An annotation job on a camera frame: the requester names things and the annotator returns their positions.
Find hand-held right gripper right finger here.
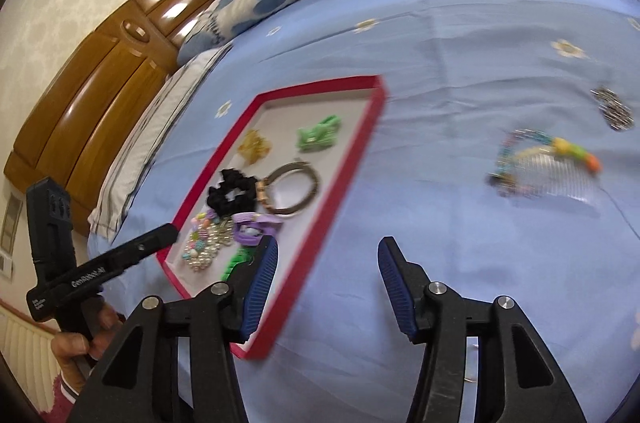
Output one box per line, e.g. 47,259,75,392
377,236,591,423

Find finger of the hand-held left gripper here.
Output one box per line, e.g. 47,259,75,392
100,223,180,276

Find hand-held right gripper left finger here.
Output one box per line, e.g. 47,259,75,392
67,234,280,423

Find purple hair tie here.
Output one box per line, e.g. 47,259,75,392
231,212,283,248

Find colourful chunky bead bracelet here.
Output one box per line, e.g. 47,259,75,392
187,211,221,254

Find white pearl bracelet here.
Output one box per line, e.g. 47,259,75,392
182,220,236,272

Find black velvet scrunchie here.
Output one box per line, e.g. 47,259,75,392
206,168,260,218

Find silver bangle watch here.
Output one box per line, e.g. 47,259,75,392
255,160,321,216

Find yellow hair clip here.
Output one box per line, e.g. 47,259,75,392
237,129,275,165

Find green bow hair clip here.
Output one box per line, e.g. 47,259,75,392
296,114,343,152

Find red shallow cardboard box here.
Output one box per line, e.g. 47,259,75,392
156,74,388,360

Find person's left hand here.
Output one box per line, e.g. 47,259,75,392
52,298,126,384

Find white pillow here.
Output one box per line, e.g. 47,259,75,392
89,43,236,236

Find white radiator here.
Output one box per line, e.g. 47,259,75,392
0,303,63,409

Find wooden headboard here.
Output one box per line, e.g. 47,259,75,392
4,0,243,236

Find clear hair comb colourful beads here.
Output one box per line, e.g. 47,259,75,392
505,138,603,206

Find silver rhinestone brooch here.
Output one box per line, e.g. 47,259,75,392
590,86,635,133

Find white wall switch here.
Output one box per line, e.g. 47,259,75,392
0,193,23,279

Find small colourful beaded chain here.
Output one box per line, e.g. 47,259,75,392
487,128,553,199

